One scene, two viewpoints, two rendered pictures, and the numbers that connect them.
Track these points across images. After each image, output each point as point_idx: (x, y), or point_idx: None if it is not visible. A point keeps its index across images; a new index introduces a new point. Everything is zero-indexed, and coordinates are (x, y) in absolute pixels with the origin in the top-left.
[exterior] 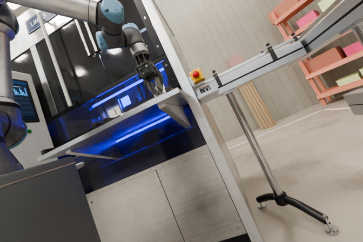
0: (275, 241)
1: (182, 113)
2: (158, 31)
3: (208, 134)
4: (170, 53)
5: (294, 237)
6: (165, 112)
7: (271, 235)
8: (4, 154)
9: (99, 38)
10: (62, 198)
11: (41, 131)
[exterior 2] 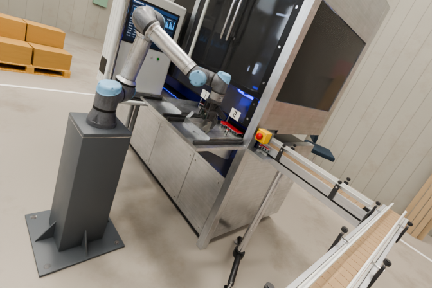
0: (207, 255)
1: None
2: (274, 71)
3: (230, 175)
4: (264, 99)
5: (213, 267)
6: None
7: (210, 252)
8: (110, 119)
9: None
10: (117, 148)
11: (165, 62)
